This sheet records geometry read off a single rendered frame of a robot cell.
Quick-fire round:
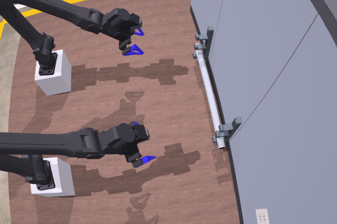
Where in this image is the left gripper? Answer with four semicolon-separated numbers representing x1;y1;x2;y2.
111;28;144;56

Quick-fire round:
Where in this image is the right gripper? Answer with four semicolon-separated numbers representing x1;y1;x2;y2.
125;121;156;168

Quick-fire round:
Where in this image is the light grey metal bar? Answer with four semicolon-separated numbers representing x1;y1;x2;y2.
195;50;225;149

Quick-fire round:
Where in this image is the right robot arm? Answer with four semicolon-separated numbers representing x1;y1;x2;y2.
0;123;150;191

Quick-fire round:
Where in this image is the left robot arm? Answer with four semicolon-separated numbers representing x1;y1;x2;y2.
0;0;142;76

